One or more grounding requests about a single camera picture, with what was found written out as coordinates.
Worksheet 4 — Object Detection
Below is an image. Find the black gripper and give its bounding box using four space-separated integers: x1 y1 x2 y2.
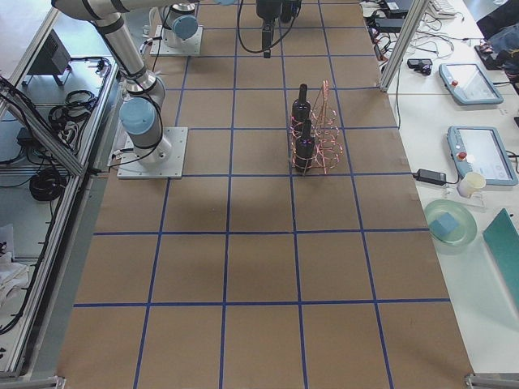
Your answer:
255 0 302 19

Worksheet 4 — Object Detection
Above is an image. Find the dark wine bottle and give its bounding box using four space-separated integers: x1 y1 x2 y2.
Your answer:
294 119 315 173
259 15 279 58

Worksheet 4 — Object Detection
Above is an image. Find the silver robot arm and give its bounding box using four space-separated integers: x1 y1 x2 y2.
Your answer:
52 0 198 164
161 1 302 58

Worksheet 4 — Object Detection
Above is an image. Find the dark wine bottle in basket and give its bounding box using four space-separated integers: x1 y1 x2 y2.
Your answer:
294 119 315 173

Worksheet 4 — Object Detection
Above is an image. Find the blue teach pendant far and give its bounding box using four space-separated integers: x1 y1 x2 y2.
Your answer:
438 63 504 105

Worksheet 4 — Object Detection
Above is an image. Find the blue teach pendant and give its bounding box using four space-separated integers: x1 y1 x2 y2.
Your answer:
438 63 504 105
447 126 518 186

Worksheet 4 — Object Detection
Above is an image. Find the black power adapter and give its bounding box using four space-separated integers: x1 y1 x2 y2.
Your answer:
413 169 447 186

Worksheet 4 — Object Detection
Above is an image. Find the blue teach pendant near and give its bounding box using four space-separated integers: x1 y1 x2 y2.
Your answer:
447 126 518 186

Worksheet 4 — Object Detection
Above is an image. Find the white paper cup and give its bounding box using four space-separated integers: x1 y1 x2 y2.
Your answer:
457 171 487 199

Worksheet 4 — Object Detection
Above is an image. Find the blue sponge block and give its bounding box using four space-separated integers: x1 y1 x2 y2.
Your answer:
429 212 460 238

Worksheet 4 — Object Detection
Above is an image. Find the green glass bowl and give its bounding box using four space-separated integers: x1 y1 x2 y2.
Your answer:
424 199 478 247

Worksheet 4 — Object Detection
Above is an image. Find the teal board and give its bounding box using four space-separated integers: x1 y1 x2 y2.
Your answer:
483 208 518 307

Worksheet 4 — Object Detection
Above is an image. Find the black braided left cable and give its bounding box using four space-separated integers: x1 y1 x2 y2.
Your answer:
236 0 301 54

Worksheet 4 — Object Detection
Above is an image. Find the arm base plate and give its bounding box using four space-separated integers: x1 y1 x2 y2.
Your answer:
150 24 204 57
117 127 188 179

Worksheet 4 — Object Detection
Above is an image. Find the copper wire wine basket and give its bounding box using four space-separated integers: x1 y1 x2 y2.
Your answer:
290 79 343 175

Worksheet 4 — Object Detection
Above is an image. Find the aluminium frame post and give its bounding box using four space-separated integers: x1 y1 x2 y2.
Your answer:
379 0 428 92

